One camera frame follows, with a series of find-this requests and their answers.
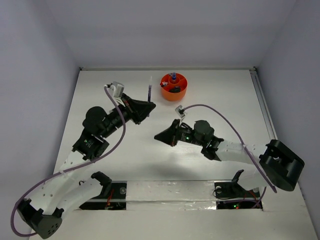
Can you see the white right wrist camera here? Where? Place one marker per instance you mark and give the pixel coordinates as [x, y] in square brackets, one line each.
[180, 112]

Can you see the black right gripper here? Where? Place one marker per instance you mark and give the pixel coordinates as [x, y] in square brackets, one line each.
[171, 135]

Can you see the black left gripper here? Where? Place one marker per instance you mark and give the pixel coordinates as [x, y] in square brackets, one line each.
[132, 105]

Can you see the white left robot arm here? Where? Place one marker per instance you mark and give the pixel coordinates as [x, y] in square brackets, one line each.
[45, 205]

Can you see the small clear blue-capped bottle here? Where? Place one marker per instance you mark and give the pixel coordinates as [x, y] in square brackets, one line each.
[174, 77]

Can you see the purple gel pen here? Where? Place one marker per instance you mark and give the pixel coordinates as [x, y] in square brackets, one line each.
[149, 89]

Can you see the pink highlighter black body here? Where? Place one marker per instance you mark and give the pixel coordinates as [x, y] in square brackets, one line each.
[176, 89]

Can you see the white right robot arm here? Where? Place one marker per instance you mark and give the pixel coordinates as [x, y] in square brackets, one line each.
[274, 163]

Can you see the red-capped white marker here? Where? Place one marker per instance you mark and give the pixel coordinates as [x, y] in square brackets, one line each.
[163, 84]

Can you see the orange round organizer container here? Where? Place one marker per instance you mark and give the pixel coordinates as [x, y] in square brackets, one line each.
[173, 86]

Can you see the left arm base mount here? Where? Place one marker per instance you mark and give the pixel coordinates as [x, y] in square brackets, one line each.
[112, 195]

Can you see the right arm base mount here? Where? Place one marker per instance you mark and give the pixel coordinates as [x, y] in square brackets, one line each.
[230, 195]

